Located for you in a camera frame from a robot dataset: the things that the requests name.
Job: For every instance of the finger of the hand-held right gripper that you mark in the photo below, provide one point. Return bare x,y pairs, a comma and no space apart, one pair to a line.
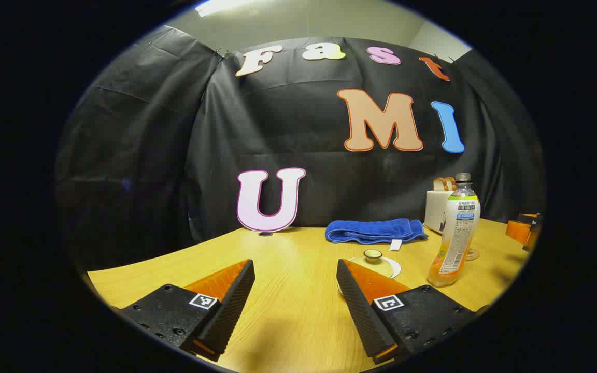
533,238
517,230

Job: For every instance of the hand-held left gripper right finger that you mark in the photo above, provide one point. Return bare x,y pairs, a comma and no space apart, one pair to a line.
360,316

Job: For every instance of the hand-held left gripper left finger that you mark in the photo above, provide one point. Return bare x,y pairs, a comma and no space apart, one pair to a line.
233,305

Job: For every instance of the round brown coaster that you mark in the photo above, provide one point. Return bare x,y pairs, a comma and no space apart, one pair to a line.
473,254

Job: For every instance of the white teacup lid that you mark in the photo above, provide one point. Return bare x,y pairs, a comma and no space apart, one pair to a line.
381,265

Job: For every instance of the clear labelled water bottle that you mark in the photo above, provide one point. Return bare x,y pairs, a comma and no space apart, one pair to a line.
456,233

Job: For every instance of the bread slice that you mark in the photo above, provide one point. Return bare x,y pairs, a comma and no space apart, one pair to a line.
450,183
438,184

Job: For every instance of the white toaster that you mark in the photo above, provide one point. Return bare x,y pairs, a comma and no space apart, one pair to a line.
435,210

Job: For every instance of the blue towel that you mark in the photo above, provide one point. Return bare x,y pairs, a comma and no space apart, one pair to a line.
371,230

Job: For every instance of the black backdrop cloth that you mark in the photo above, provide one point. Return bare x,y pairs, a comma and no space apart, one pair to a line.
288,129

